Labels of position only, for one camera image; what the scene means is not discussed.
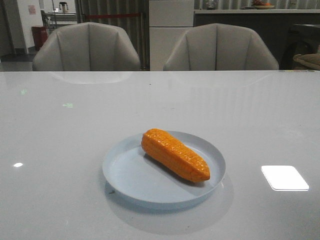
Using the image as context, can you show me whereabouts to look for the metal shelf cart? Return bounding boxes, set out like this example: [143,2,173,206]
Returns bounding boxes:
[41,10,78,35]

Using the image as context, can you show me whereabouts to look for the grey upholstered chair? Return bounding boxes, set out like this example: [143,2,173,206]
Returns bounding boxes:
[32,22,141,72]
[163,23,279,71]

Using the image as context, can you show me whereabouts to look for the right grey upholstered chair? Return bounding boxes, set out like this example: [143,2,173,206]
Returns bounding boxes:
[163,23,279,71]

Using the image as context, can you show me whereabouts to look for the barrier post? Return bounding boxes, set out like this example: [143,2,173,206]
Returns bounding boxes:
[139,12,147,70]

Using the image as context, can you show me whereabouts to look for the beige cushion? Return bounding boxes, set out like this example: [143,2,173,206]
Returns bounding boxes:
[293,53,320,71]

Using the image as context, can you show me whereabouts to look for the orange corn cob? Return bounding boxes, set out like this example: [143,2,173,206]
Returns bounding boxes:
[141,128,211,183]

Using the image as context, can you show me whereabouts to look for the left grey upholstered chair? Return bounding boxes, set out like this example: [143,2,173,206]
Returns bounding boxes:
[32,22,141,72]

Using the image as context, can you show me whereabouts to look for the light blue round plate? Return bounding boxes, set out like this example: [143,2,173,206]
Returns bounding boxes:
[102,131,226,211]

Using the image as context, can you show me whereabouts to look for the white cabinet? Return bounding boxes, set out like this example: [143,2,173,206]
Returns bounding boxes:
[148,0,194,71]

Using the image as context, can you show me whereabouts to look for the fruit bowl on counter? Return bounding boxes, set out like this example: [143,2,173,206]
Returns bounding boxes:
[251,0,275,10]

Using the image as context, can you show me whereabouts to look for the red barrier belt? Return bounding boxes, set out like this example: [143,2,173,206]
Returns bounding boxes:
[82,12,141,20]

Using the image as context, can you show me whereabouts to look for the red trash bin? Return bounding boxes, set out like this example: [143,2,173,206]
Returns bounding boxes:
[31,26,48,51]

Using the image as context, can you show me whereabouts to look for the pink wall notice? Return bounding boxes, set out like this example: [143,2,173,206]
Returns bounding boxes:
[28,5,36,15]

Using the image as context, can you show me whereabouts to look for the dark grey counter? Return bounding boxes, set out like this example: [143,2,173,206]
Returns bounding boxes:
[193,9,320,70]

